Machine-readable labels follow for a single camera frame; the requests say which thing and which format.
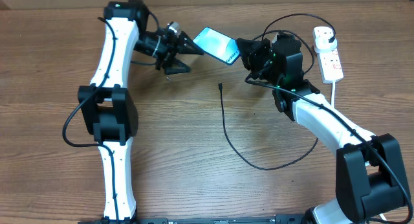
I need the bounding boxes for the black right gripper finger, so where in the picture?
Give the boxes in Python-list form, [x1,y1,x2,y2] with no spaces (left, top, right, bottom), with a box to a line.
[236,38,263,56]
[241,50,259,71]

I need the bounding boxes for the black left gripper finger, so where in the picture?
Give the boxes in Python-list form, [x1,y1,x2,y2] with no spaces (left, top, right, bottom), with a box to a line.
[162,58,191,75]
[177,31,204,55]

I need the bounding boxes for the blue Galaxy smartphone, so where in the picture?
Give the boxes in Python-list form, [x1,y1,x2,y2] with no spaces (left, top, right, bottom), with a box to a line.
[193,27,240,65]

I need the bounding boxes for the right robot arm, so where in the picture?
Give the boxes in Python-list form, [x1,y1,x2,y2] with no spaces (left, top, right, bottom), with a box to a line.
[236,33,413,223]

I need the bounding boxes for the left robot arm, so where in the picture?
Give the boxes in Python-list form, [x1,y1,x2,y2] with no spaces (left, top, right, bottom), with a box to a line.
[78,0,203,223]

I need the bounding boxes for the white power strip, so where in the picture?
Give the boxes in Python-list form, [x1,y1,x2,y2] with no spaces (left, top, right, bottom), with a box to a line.
[312,26,344,85]

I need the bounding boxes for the white wall charger plug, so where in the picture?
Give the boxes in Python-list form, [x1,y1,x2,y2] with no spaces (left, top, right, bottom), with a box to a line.
[314,37,338,54]

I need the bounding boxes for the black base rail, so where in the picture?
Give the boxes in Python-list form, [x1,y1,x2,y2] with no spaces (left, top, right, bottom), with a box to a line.
[79,214,314,224]

